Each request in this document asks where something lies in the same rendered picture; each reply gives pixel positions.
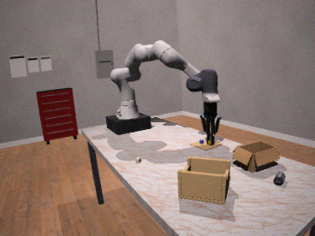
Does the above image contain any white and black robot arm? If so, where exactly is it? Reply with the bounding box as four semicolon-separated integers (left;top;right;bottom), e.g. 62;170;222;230
110;40;220;120

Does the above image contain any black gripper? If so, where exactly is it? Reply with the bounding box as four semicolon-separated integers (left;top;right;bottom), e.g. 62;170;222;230
200;102;221;145

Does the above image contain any tan square mat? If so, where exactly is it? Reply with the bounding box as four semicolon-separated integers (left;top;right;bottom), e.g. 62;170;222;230
190;139;222;150

